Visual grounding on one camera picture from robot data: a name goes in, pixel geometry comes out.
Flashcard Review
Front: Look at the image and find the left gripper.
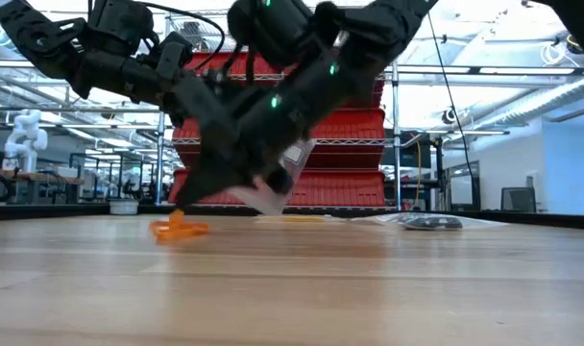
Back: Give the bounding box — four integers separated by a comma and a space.
118, 60, 235, 145

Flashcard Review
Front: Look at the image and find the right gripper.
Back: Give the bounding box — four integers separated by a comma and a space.
176, 103, 312, 206

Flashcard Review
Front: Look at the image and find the orange rubber band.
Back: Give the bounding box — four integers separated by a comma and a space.
150, 209, 197, 243
174, 219, 210, 237

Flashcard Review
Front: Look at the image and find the grey round ceiling unit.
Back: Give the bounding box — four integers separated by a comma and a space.
179, 21, 209, 52

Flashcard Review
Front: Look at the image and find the black monitor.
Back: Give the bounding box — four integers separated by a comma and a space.
381, 130, 433, 169

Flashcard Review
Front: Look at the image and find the wooden workbench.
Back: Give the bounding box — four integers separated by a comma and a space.
0, 166, 85, 206

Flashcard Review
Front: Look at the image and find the black framed whiteboard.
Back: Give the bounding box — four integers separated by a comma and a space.
448, 161, 481, 211

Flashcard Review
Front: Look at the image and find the dark grey monitor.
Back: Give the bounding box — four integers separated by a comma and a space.
500, 186, 538, 214

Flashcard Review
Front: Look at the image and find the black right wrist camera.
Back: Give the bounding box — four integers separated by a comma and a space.
206, 66, 248, 105

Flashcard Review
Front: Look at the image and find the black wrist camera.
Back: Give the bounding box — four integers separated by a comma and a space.
152, 32, 193, 86
206, 66, 248, 105

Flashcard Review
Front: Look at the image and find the chrome wire shelf rack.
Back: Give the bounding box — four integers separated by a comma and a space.
155, 5, 403, 215

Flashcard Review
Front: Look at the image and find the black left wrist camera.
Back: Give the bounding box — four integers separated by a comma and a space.
152, 32, 193, 86

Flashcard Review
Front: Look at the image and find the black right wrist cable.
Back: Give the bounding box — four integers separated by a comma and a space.
230, 42, 256, 90

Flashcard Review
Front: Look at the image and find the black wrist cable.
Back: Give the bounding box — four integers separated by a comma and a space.
87, 0, 226, 73
230, 42, 256, 90

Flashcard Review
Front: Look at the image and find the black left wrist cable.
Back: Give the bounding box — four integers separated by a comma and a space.
87, 0, 226, 73

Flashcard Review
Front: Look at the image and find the yellow hanging cable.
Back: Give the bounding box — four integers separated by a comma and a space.
415, 138, 424, 207

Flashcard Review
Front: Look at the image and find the black aluminium table frame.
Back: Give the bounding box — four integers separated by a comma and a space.
0, 202, 584, 233

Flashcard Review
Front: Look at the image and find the black hanging cable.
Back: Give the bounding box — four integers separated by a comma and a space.
425, 12, 481, 212

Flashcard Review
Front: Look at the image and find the silver ventilation duct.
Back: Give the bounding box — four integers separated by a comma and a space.
469, 76, 584, 130

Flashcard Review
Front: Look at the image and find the black ceiling cable reel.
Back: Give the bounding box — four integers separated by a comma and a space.
563, 34, 584, 55

